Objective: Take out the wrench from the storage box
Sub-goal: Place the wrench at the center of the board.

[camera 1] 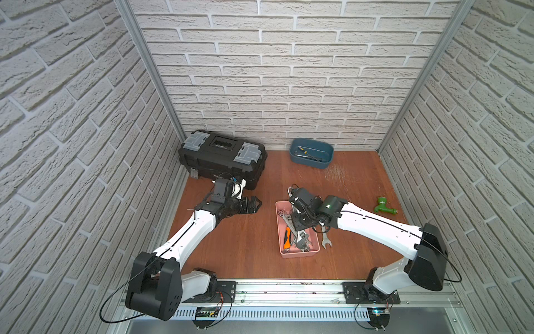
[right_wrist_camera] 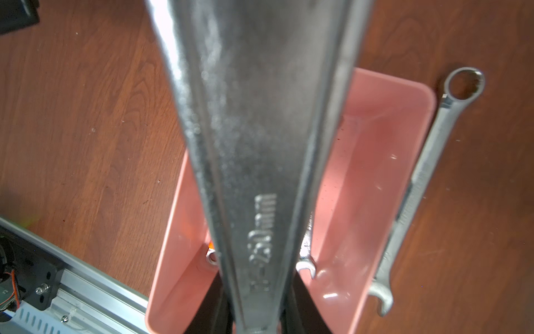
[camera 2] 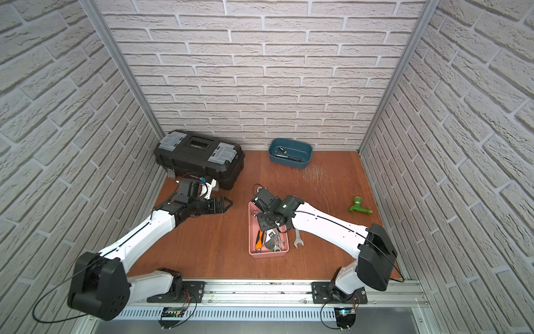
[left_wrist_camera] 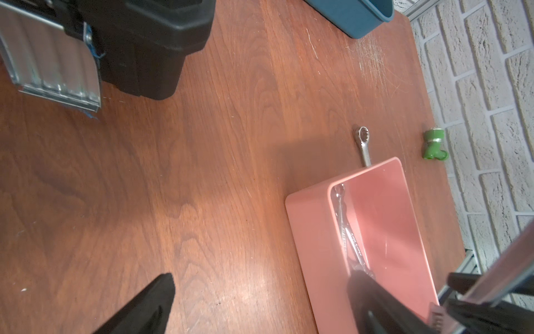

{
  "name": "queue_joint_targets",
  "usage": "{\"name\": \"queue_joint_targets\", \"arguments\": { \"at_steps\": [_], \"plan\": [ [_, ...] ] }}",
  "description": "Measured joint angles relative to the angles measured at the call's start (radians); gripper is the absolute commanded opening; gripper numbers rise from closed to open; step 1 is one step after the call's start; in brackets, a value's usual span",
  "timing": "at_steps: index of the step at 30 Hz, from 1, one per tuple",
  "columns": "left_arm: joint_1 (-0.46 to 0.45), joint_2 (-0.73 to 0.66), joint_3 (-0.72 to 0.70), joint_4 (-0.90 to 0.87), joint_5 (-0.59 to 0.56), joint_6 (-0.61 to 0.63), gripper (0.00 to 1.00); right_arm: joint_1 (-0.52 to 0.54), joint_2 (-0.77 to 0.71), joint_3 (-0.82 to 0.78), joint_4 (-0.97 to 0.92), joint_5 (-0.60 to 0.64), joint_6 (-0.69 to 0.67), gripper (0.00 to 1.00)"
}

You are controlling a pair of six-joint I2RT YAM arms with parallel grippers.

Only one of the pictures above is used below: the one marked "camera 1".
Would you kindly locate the green toy drill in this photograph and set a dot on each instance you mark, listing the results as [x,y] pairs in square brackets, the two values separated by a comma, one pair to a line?
[382,206]

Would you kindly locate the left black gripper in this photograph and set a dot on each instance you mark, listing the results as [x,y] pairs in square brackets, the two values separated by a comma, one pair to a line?
[243,205]

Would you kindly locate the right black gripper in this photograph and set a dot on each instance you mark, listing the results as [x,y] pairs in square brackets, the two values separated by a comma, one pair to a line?
[294,218]

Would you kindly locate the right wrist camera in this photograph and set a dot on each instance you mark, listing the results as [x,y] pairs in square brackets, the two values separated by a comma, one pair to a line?
[303,201]

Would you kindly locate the pink plastic storage box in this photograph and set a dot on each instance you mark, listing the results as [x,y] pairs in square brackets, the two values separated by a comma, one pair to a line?
[285,207]

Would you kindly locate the large silver combination wrench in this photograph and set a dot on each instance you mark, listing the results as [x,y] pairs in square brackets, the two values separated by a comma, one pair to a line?
[326,242]

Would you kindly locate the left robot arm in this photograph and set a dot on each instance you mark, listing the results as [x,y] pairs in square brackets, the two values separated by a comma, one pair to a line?
[157,285]

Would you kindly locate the silver adjustable wrench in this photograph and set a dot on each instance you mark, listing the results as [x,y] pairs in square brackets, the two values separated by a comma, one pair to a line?
[298,239]

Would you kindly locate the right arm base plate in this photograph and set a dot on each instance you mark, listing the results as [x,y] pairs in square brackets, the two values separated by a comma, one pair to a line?
[359,292]

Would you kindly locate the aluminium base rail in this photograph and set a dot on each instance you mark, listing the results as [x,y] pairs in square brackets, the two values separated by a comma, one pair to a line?
[328,294]

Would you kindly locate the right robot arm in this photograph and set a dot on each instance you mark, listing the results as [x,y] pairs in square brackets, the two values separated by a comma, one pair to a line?
[424,254]

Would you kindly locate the screwdriver in teal bin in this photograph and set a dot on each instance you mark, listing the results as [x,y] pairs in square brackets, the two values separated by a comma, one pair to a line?
[303,153]

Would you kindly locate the left controller board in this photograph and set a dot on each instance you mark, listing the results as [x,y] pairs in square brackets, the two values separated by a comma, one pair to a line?
[206,317]

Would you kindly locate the right controller board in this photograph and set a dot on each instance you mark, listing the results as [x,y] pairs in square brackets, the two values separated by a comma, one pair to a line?
[379,318]

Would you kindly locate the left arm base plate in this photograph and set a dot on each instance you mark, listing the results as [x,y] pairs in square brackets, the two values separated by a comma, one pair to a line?
[223,291]

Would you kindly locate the controller board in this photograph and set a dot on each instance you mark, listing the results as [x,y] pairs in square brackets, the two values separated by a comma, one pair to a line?
[206,317]
[379,318]

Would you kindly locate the black plastic toolbox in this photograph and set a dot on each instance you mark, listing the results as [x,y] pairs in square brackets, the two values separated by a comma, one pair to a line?
[212,155]

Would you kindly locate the teal plastic bin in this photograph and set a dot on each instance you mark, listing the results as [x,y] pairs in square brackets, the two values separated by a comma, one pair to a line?
[317,148]

